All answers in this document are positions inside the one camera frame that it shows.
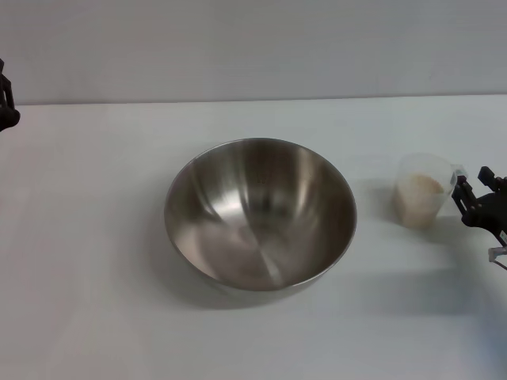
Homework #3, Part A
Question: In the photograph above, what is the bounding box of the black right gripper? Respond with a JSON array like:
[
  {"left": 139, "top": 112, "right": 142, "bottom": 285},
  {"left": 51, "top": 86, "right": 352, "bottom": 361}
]
[{"left": 452, "top": 165, "right": 507, "bottom": 238}]

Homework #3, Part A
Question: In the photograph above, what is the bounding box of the white cable connector with wires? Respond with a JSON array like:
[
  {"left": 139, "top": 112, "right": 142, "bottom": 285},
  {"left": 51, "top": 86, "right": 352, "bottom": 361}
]
[{"left": 489, "top": 245, "right": 507, "bottom": 272}]

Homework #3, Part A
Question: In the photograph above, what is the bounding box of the clear plastic measuring cup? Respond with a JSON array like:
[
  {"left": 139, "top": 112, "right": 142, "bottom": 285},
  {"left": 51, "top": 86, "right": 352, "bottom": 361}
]
[{"left": 391, "top": 153, "right": 470, "bottom": 230}]

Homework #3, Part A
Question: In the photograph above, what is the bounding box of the white uncooked rice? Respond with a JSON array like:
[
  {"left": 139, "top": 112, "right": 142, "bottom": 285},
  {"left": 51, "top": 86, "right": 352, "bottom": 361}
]
[{"left": 392, "top": 173, "right": 448, "bottom": 230}]

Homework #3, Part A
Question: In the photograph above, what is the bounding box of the stainless steel mixing bowl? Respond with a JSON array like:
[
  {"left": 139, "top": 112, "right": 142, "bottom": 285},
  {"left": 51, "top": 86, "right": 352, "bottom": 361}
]
[{"left": 163, "top": 137, "right": 358, "bottom": 306}]

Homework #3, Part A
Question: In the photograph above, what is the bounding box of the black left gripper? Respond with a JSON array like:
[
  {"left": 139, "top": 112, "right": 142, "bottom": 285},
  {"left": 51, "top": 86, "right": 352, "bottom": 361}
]
[{"left": 0, "top": 59, "right": 21, "bottom": 132}]

